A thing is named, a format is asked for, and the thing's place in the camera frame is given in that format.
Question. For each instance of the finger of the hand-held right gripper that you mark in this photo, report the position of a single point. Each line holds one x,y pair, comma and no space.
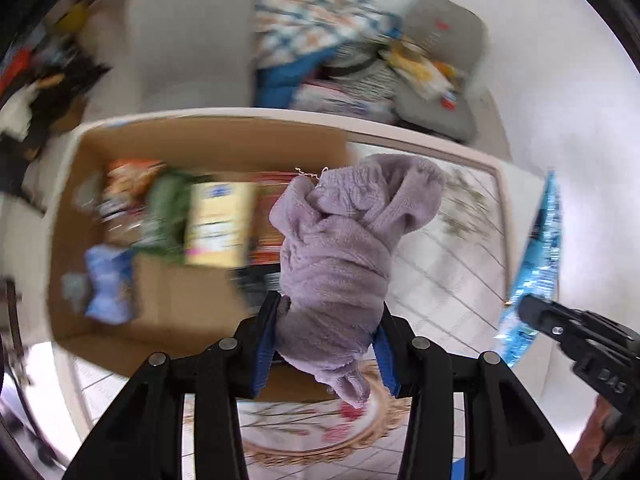
560,322

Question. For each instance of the blue cloth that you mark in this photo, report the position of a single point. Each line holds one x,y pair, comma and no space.
285,80

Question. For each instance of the black folding stroller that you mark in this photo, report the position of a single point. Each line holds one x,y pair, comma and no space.
50,95

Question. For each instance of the blue tissue pack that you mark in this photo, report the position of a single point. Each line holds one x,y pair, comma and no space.
110,285

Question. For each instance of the red snack packet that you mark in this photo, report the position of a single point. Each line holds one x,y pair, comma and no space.
265,240

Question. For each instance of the person's right hand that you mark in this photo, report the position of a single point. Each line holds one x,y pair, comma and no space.
597,430

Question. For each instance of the cardboard box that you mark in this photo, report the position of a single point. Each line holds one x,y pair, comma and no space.
190,310

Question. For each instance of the yellow tissue pack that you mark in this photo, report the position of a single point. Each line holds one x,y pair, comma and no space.
220,225

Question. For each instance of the blue chair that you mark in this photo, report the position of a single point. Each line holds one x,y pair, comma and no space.
458,467

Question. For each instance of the yellow tissue box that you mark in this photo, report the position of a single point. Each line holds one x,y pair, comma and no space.
417,70

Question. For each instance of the grey fabric chair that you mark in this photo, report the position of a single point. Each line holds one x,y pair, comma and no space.
445,25

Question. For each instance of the black white striped garment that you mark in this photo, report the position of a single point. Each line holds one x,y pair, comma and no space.
365,77

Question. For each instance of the purple fleece cloth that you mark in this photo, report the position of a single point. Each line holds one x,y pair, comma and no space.
340,260

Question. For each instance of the light grey upholstered chair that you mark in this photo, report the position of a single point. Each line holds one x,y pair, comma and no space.
190,35

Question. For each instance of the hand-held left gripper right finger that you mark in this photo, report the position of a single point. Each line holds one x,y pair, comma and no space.
385,360

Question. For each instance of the black snack packet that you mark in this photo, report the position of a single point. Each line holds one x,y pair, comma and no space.
252,282

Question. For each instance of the plaid blanket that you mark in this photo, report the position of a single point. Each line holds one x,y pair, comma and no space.
320,15

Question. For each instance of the small red white packet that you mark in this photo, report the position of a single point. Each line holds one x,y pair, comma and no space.
447,101

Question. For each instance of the pink cloth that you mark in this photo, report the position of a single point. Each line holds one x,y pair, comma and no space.
345,102

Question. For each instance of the green snack packet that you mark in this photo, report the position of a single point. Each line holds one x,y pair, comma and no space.
167,210

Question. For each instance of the panda print snack packet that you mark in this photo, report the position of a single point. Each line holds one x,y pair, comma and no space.
127,185

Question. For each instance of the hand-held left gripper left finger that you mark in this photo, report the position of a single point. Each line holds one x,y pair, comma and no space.
264,355

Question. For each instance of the blue striped sachet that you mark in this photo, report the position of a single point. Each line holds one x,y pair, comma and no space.
542,250

